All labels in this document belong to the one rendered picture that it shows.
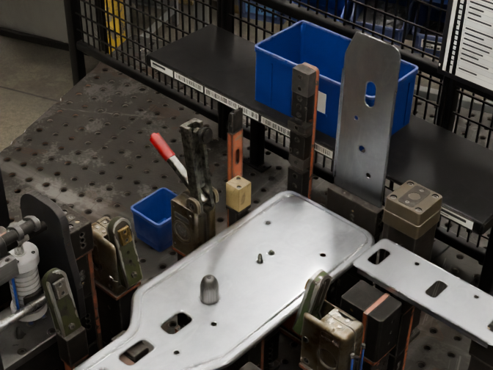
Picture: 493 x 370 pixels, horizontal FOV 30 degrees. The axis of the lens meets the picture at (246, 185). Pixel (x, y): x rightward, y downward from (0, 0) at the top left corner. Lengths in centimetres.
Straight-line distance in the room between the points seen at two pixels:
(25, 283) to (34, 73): 274
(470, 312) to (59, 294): 67
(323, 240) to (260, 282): 16
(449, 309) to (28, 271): 69
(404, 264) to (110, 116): 117
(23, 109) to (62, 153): 154
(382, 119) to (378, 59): 11
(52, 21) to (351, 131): 251
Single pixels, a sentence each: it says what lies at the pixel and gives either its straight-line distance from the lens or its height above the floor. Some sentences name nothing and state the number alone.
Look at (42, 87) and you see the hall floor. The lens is 410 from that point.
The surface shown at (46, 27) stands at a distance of 409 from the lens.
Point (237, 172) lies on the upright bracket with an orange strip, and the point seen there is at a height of 106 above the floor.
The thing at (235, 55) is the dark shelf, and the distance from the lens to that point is 216.
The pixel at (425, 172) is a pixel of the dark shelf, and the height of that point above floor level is 103.
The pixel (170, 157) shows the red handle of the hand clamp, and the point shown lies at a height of 112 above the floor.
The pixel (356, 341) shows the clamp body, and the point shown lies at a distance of 147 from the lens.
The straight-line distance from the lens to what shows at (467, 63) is 186.
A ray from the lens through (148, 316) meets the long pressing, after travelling 153.
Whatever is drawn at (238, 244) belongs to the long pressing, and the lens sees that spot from 165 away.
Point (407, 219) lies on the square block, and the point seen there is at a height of 104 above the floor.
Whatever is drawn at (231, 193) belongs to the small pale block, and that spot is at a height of 105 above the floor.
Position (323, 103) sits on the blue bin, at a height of 110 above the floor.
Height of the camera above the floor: 208
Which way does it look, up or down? 37 degrees down
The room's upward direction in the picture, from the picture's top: 1 degrees clockwise
